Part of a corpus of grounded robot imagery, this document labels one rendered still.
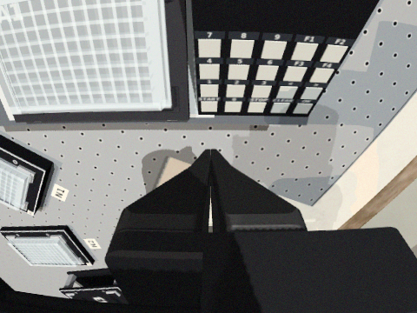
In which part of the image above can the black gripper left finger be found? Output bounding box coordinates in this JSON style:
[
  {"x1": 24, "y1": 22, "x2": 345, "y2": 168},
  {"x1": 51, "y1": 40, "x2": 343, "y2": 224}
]
[{"x1": 114, "y1": 149, "x2": 211, "y2": 233}]

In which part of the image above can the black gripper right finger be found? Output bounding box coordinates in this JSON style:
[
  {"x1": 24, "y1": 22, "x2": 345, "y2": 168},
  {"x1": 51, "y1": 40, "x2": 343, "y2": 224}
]
[{"x1": 211, "y1": 149, "x2": 308, "y2": 232}]

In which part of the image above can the white and grey plate washer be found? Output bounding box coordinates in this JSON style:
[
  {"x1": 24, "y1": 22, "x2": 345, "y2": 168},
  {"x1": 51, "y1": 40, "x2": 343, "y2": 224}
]
[{"x1": 0, "y1": 0, "x2": 380, "y2": 126}]

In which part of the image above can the grey perforated base plate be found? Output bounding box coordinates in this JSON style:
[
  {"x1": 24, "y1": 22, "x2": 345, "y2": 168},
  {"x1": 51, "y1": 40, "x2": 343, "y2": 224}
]
[{"x1": 0, "y1": 0, "x2": 417, "y2": 298}]

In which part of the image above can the white multi-well plate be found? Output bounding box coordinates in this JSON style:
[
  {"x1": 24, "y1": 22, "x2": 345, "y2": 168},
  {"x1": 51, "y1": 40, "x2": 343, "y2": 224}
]
[
  {"x1": 0, "y1": 157, "x2": 30, "y2": 210},
  {"x1": 7, "y1": 236, "x2": 80, "y2": 267},
  {"x1": 0, "y1": 0, "x2": 172, "y2": 115}
]

